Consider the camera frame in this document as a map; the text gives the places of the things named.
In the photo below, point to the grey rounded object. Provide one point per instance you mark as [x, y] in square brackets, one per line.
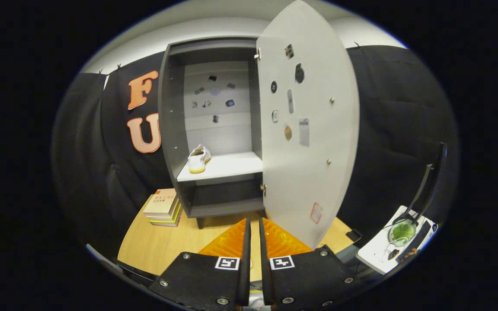
[100, 258]

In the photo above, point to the white canvas shoe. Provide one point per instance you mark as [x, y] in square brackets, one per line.
[198, 159]

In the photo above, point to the grey shoe cabinet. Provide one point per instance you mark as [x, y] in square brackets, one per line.
[173, 129]

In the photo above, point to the small black clamp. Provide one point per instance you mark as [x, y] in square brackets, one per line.
[354, 236]

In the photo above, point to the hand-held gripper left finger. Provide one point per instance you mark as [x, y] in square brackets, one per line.
[244, 276]

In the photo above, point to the green bowl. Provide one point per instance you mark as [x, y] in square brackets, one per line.
[402, 232]

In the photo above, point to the beige shoe cabinet door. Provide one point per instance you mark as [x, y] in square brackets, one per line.
[309, 151]

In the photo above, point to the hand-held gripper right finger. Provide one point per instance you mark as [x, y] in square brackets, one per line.
[265, 276]

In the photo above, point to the black curved stand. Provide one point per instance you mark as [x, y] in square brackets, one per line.
[424, 185]

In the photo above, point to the black backdrop cloth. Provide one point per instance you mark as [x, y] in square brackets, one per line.
[396, 112]

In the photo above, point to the stack of books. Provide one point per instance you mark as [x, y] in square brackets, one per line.
[162, 205]

